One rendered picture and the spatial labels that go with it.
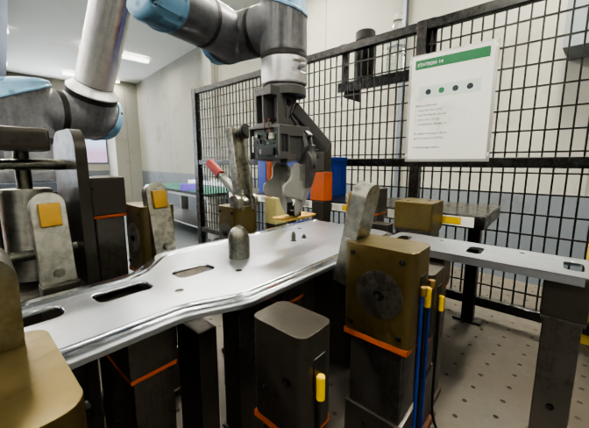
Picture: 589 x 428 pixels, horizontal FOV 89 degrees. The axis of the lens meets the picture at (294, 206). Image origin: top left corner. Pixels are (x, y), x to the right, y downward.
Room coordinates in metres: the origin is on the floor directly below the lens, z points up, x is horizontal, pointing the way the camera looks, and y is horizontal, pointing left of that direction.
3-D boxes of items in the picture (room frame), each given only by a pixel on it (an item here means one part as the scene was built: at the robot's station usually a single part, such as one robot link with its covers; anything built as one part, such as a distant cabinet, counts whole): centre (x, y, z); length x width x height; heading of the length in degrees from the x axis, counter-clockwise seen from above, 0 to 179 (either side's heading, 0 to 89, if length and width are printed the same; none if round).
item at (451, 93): (0.89, -0.44, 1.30); 0.23 x 0.02 x 0.31; 49
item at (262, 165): (1.10, -0.02, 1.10); 0.30 x 0.17 x 0.13; 45
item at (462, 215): (1.00, -0.13, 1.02); 0.90 x 0.22 x 0.03; 49
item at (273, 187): (0.53, 0.03, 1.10); 0.06 x 0.03 x 0.09; 139
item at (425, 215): (0.66, -0.28, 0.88); 0.08 x 0.08 x 0.36; 49
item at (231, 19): (0.55, 0.11, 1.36); 0.11 x 0.11 x 0.08; 60
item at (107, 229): (0.50, 0.32, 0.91); 0.07 x 0.05 x 0.42; 49
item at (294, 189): (0.51, 0.00, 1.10); 0.06 x 0.03 x 0.09; 139
